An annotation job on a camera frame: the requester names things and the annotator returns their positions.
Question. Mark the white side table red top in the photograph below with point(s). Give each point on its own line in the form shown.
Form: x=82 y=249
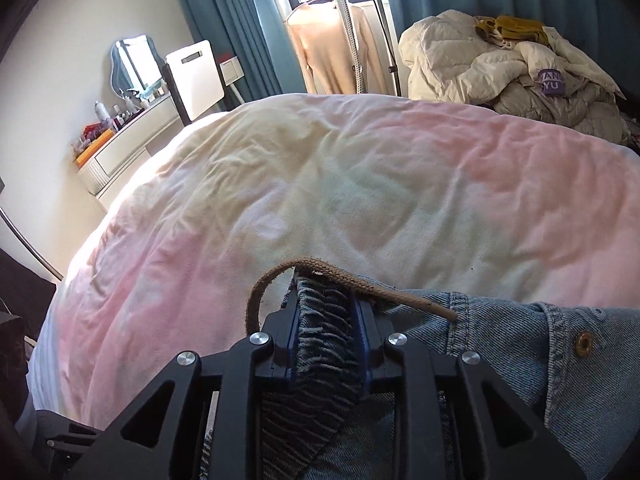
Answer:
x=231 y=67

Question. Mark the curved metal tube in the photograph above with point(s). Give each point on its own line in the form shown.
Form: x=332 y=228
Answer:
x=30 y=245

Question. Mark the wavy vanity mirror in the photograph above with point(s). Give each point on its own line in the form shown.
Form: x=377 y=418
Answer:
x=135 y=65

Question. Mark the blue denim jeans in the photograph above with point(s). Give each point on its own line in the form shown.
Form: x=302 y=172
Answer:
x=500 y=410

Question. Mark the garment steamer stand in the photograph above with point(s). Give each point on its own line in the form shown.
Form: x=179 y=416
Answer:
x=384 y=25

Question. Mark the white vanity desk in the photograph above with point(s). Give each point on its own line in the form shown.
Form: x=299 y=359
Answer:
x=125 y=150

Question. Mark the beige sweater on hanger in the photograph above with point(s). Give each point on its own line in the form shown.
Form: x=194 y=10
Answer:
x=325 y=45

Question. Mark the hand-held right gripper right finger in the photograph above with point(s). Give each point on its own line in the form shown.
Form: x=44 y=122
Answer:
x=362 y=340

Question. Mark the white chair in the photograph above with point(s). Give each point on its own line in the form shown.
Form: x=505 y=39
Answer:
x=195 y=80

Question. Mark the mustard yellow garment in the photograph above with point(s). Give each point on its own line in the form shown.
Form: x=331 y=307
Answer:
x=520 y=27

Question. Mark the orange box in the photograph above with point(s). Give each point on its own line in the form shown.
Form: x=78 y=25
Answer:
x=95 y=147

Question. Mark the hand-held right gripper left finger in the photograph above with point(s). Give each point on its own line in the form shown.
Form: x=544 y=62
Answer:
x=280 y=335

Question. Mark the pile of cream quilted jackets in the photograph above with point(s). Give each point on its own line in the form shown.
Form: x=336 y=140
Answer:
x=440 y=60

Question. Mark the pastel pink bed blanket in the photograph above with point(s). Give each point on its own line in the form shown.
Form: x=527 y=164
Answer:
x=350 y=185

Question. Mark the white bottle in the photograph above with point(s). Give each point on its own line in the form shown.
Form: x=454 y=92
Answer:
x=101 y=111

